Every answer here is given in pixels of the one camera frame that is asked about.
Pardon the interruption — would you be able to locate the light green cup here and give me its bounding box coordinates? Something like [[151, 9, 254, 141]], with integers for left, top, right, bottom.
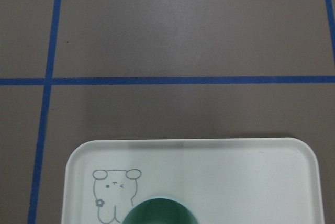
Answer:
[[122, 198, 198, 224]]

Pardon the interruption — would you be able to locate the cream rabbit tray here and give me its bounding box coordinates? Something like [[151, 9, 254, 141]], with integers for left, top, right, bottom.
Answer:
[[61, 138, 325, 223]]

